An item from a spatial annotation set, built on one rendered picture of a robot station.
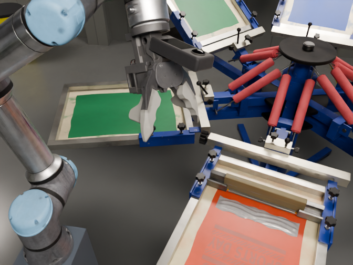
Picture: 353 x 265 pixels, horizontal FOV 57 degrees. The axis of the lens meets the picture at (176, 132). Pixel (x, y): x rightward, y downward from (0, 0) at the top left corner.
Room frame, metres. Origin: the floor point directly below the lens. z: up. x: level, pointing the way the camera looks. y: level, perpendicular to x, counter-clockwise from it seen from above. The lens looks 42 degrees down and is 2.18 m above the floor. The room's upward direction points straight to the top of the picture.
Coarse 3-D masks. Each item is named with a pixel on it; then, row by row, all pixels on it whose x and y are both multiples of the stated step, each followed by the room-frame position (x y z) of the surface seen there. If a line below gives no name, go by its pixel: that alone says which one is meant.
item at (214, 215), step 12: (216, 192) 0.95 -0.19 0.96; (228, 192) 0.95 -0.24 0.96; (252, 204) 0.88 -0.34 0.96; (216, 216) 0.82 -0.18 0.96; (228, 216) 0.82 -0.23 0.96; (204, 228) 0.76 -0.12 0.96; (240, 228) 0.76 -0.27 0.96; (252, 228) 0.76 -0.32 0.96; (204, 240) 0.70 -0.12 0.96; (192, 252) 0.65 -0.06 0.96; (192, 264) 0.60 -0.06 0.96
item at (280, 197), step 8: (232, 176) 0.96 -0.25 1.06; (232, 184) 0.94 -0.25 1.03; (240, 184) 0.92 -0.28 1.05; (248, 184) 0.91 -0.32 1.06; (256, 184) 0.91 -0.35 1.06; (248, 192) 0.91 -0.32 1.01; (256, 192) 0.89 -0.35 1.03; (264, 192) 0.88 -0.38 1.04; (272, 192) 0.87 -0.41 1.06; (280, 192) 0.87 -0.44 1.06; (272, 200) 0.86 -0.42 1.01; (280, 200) 0.85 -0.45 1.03; (288, 200) 0.84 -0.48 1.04; (296, 200) 0.83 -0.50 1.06; (304, 200) 0.83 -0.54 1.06; (296, 208) 0.82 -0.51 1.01; (304, 208) 0.81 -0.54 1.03
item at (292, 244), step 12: (264, 204) 0.88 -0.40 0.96; (288, 216) 0.82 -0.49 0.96; (264, 228) 0.76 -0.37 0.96; (300, 228) 0.76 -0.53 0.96; (264, 240) 0.70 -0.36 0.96; (276, 240) 0.70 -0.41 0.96; (288, 240) 0.70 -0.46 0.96; (300, 240) 0.70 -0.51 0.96; (288, 252) 0.65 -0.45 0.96; (288, 264) 0.60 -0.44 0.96
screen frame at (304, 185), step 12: (240, 168) 1.08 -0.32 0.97; (252, 168) 1.07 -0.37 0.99; (264, 168) 1.07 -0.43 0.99; (276, 180) 1.01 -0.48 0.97; (288, 180) 0.99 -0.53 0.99; (300, 180) 0.99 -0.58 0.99; (312, 192) 0.94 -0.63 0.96; (324, 192) 0.92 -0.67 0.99; (192, 204) 0.86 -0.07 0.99; (192, 216) 0.82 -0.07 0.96; (180, 228) 0.74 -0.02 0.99; (180, 240) 0.70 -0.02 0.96; (168, 252) 0.63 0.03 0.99; (324, 252) 0.63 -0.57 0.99; (156, 264) 0.58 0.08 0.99; (168, 264) 0.59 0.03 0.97; (324, 264) 0.58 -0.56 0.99
